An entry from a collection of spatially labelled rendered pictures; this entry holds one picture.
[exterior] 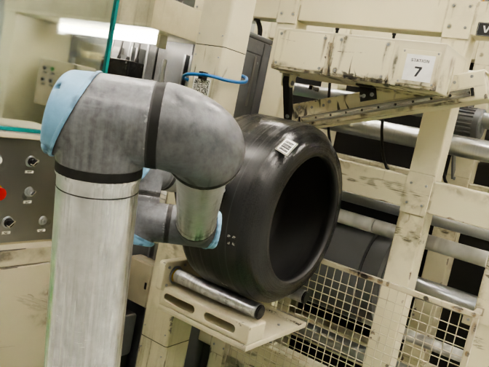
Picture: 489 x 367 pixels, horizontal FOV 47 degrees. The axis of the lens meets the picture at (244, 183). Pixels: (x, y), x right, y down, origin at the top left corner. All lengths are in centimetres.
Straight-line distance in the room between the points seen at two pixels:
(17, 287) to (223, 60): 99
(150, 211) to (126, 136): 57
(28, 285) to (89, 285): 123
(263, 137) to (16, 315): 100
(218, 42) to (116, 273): 122
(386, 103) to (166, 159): 135
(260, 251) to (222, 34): 73
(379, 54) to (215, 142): 121
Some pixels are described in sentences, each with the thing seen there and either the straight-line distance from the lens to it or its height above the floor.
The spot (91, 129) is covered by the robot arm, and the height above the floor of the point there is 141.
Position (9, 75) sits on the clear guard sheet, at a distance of 183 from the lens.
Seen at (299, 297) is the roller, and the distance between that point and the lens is 193.
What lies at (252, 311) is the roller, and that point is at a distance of 169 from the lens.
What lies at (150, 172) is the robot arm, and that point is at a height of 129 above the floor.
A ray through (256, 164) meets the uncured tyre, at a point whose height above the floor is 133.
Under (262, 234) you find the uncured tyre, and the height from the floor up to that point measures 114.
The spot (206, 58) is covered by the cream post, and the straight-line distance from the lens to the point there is 191.
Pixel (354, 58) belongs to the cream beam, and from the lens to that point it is 192.
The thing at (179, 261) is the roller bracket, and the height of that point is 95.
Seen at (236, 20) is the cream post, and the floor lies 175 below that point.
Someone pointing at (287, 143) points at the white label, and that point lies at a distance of 160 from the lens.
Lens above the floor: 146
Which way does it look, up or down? 7 degrees down
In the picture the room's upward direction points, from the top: 12 degrees clockwise
